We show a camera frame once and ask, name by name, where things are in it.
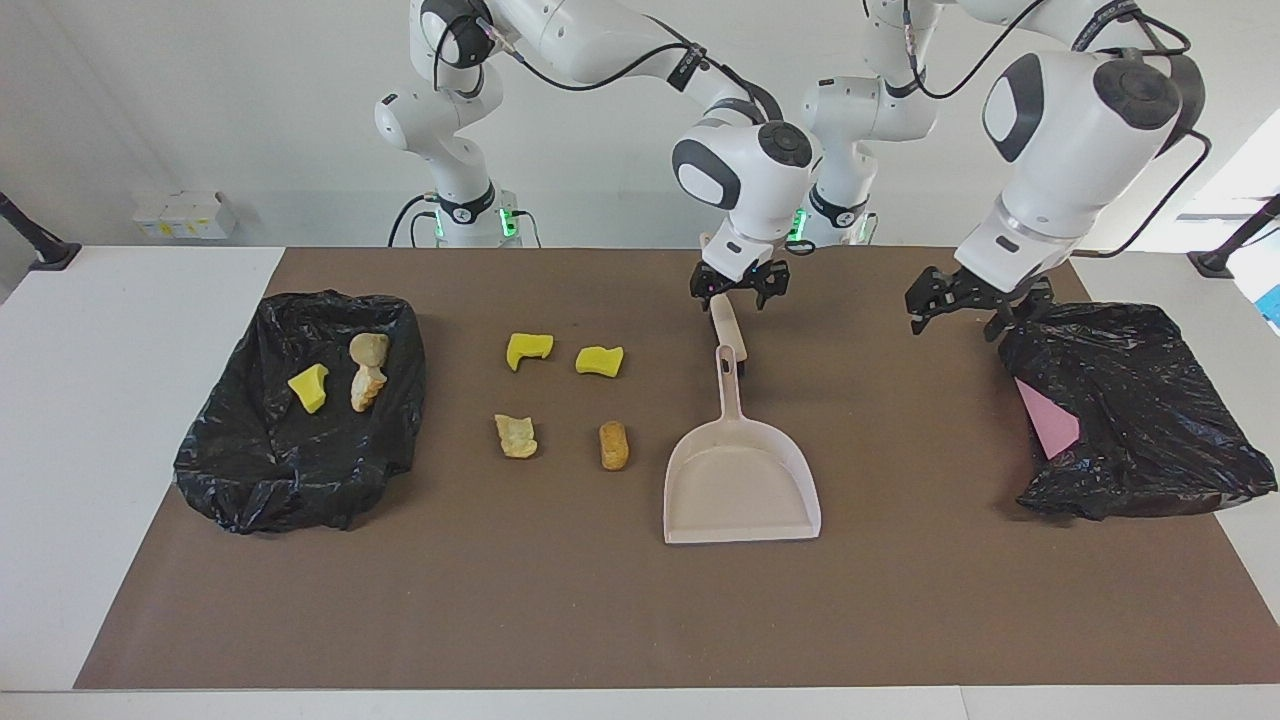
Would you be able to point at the tan bread chunk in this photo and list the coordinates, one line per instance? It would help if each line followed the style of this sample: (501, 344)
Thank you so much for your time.
(368, 348)

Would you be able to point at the black bag lined bin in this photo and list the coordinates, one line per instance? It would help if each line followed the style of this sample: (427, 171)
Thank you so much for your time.
(300, 460)

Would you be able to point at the orange striped bread slice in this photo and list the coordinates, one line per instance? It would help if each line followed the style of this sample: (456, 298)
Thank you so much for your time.
(366, 388)

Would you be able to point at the beige hand brush black bristles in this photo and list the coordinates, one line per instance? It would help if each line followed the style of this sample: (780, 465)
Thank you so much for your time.
(722, 320)

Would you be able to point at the brown fried roll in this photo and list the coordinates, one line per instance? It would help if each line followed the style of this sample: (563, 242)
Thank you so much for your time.
(614, 446)

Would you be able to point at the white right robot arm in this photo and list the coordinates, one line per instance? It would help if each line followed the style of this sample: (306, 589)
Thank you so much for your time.
(600, 40)

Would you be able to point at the notched yellow sponge piece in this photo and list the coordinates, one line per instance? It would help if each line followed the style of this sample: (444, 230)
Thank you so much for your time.
(525, 350)

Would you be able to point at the white wall boxes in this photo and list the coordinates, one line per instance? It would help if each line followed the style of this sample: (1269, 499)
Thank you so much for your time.
(185, 215)

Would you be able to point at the pale torn bread chunk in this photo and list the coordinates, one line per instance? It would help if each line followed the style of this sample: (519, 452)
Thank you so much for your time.
(516, 437)

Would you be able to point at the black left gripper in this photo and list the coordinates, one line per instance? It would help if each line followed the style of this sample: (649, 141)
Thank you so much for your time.
(970, 292)

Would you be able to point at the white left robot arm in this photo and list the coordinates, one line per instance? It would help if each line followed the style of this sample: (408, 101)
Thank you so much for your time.
(1080, 120)

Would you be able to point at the beige plastic dustpan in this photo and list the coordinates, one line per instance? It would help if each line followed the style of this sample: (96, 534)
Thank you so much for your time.
(740, 490)

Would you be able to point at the wedge yellow sponge piece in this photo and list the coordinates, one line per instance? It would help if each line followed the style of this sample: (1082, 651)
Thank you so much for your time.
(309, 388)

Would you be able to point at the black trash bag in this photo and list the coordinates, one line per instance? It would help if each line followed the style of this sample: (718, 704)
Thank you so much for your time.
(1130, 400)

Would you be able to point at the brown table mat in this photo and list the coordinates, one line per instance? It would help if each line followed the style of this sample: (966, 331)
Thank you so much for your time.
(640, 620)

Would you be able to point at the blue object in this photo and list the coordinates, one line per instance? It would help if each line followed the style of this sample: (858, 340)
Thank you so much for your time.
(1273, 305)

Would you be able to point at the pink plastic bin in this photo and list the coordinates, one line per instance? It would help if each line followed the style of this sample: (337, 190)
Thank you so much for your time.
(1050, 425)

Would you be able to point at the black clamp stand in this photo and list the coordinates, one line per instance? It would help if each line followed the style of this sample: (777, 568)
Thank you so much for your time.
(50, 252)
(1215, 262)

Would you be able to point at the oblong yellow sponge piece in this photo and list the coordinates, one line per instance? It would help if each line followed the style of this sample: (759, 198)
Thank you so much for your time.
(598, 361)

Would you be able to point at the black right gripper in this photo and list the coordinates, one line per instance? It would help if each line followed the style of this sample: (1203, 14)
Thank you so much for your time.
(745, 275)

